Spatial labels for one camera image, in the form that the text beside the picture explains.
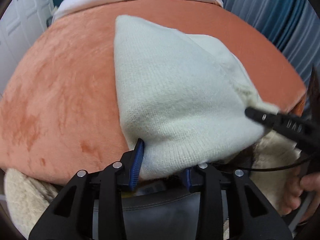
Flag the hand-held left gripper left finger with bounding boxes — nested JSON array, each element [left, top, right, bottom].
[[29, 139, 145, 240]]

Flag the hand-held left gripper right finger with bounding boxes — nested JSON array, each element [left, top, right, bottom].
[[181, 162, 293, 240]]

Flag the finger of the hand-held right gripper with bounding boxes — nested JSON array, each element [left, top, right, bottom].
[[244, 107, 320, 151]]

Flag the cream knit cardigan red buttons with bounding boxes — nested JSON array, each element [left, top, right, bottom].
[[114, 15, 280, 180]]

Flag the person's right hand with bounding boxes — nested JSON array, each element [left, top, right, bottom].
[[282, 169, 320, 227]]

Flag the grey leather stool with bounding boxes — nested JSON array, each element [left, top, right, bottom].
[[94, 189, 228, 240]]

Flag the orange plush blanket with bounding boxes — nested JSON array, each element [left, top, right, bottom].
[[0, 0, 308, 180]]

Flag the blue grey curtain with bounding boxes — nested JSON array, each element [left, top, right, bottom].
[[215, 0, 320, 85]]

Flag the white wardrobe doors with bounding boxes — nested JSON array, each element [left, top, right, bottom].
[[0, 0, 65, 63]]

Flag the black cable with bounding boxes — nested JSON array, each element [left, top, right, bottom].
[[236, 152, 320, 173]]

